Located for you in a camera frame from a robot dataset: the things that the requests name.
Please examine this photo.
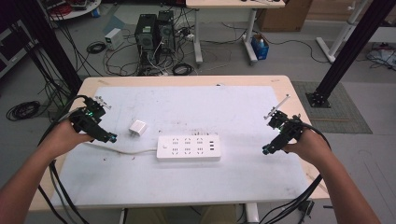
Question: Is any person's right hand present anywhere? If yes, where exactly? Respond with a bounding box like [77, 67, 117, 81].
[282, 128, 332, 166]

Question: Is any white power strip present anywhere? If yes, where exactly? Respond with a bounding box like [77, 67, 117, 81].
[156, 133, 222, 162]

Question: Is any round white table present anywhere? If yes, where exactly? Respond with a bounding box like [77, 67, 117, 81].
[39, 0, 103, 21]

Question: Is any black metal frame post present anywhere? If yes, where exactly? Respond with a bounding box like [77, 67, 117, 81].
[11, 0, 84, 96]
[305, 0, 396, 109]

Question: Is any brown cardboard box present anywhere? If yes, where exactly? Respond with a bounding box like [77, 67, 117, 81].
[256, 0, 314, 33]

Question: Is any white power adapter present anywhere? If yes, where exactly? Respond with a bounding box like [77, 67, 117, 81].
[128, 119, 149, 137]

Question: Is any white table leg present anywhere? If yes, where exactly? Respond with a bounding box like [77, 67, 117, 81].
[245, 203, 261, 224]

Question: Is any white table mat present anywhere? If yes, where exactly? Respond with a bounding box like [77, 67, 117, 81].
[50, 85, 311, 209]

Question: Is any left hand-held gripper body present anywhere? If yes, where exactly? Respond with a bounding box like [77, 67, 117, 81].
[68, 95, 112, 137]

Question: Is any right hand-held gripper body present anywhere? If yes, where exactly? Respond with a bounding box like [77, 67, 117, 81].
[263, 94, 305, 150]

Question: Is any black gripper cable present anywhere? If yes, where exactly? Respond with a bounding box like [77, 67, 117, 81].
[36, 94, 92, 224]
[258, 120, 332, 224]

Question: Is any coiled black cable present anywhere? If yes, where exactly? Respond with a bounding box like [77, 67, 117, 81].
[6, 100, 42, 122]
[86, 40, 107, 55]
[171, 63, 195, 77]

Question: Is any wooden desk with white legs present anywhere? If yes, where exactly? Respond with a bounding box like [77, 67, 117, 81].
[185, 0, 287, 66]

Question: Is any white power strip cable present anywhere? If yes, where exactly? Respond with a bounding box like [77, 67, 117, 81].
[81, 141, 159, 156]

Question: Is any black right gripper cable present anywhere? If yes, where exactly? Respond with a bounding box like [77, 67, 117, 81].
[258, 120, 332, 224]

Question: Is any white box device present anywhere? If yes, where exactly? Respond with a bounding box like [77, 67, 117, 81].
[104, 27, 125, 51]

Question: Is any grey floor mat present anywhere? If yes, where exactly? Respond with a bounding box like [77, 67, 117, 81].
[291, 80, 374, 135]

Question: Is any large black computer tower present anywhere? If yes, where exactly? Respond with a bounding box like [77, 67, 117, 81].
[134, 13, 159, 65]

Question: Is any person's left hand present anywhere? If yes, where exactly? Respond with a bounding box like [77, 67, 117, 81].
[46, 119, 94, 157]

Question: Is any small black computer tower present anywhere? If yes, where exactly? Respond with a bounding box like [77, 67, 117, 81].
[156, 9, 177, 54]

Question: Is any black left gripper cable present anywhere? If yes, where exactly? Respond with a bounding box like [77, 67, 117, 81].
[36, 94, 92, 224]

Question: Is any white metal stand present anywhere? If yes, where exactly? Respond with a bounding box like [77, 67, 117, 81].
[315, 0, 369, 64]

